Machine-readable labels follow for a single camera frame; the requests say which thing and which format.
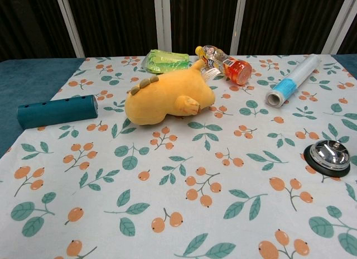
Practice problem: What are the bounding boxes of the orange drink plastic bottle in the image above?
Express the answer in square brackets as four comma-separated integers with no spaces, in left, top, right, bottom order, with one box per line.
[195,45,253,85]

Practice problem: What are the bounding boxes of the white frame post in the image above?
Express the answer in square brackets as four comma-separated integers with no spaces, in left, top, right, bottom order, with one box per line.
[154,0,172,52]
[229,0,248,56]
[322,0,357,55]
[54,0,85,59]

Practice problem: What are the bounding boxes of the silver call bell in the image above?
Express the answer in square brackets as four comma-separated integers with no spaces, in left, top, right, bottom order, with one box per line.
[303,140,351,178]

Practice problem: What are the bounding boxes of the teal cylindrical case with holes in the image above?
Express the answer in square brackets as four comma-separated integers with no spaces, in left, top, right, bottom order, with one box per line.
[17,94,99,130]

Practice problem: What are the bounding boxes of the green wet wipes packet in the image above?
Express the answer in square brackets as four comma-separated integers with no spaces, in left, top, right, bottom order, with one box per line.
[141,49,190,75]

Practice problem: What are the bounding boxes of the plastic wrap roll blue label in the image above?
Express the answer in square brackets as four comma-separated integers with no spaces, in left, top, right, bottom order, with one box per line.
[265,54,327,107]

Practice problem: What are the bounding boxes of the yellow plush dinosaur toy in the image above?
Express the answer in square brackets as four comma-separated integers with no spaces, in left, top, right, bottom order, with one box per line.
[124,60,216,126]

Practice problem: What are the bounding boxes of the fruit and leaf patterned tablecloth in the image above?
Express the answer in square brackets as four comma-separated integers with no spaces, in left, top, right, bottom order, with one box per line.
[0,54,357,259]

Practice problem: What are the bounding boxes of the teal velvet table cover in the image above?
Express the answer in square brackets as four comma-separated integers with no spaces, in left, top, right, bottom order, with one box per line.
[0,57,86,159]

